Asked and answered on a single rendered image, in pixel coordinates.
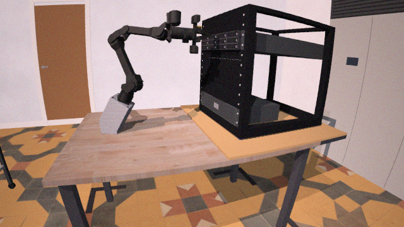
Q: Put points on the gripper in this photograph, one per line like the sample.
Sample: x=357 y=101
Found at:
x=189 y=33

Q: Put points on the black metal rack frame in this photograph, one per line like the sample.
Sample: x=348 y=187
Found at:
x=226 y=84

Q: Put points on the tan flat board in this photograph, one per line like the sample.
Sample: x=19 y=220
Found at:
x=234 y=148

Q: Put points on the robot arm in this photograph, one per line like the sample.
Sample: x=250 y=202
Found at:
x=116 y=40

